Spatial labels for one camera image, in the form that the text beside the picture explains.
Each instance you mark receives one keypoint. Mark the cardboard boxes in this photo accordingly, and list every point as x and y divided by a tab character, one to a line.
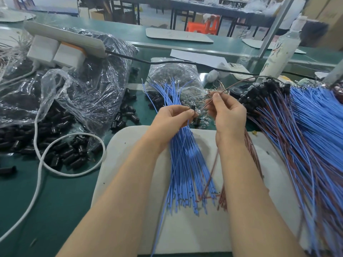
325	14

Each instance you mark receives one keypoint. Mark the white orange charger adapter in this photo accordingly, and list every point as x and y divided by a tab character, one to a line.
69	56

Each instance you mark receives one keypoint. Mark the person's left forearm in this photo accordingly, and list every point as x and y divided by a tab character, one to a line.
110	214

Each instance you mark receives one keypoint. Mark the white spray bottle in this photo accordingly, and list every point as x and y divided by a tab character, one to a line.
281	50

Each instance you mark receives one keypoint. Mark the white paper sheet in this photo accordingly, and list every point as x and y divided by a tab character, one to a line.
196	57

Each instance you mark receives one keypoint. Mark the long black-frame table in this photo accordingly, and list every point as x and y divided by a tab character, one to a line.
171	3

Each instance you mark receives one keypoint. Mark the slanted metal frame post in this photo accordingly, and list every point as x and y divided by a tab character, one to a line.
276	23

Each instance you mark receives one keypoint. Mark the person's right forearm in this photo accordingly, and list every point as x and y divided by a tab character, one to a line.
262	211

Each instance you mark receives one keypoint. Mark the short metal frame post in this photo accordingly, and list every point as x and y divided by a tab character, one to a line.
333	73

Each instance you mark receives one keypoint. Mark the small black cap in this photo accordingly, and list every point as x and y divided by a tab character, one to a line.
193	107

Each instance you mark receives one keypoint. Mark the white computer mouse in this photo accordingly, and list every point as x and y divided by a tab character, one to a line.
212	76

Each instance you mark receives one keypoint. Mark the white work board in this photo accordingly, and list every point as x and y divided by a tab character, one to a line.
214	235

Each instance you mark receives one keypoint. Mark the orange plastic stool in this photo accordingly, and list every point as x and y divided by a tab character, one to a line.
203	25

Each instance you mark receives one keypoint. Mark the white power strip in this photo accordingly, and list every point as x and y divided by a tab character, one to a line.
64	39

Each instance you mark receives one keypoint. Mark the person's left hand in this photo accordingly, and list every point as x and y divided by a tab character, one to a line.
167	126

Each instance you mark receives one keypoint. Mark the pile of black plastic caps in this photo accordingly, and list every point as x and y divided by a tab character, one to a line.
13	143

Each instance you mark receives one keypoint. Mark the blue table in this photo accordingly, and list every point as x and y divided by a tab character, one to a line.
47	3

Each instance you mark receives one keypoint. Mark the person's right hand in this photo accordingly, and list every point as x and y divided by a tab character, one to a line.
229	119

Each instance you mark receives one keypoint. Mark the white flat device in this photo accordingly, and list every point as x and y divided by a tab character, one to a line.
239	71

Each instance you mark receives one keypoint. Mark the white flat tray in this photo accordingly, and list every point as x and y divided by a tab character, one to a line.
252	44
179	35
16	15

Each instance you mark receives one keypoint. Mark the small clear plastic bag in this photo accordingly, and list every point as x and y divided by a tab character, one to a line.
172	75

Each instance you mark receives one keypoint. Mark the large clear plastic bag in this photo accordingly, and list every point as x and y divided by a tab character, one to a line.
97	77

